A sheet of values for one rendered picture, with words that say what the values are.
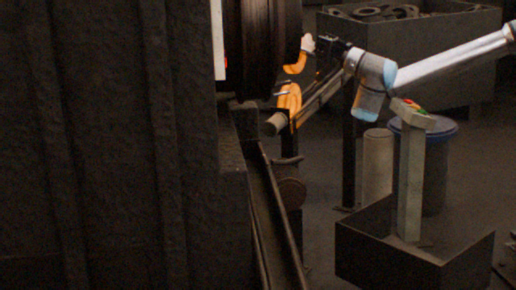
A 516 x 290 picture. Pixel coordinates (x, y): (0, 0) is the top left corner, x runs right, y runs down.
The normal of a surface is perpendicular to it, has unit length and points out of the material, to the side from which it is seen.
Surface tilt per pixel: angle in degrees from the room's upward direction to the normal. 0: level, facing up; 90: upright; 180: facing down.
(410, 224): 90
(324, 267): 0
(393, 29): 90
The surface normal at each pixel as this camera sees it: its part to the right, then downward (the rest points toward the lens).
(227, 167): -0.04, -0.94
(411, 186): 0.13, 0.33
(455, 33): 0.38, 0.30
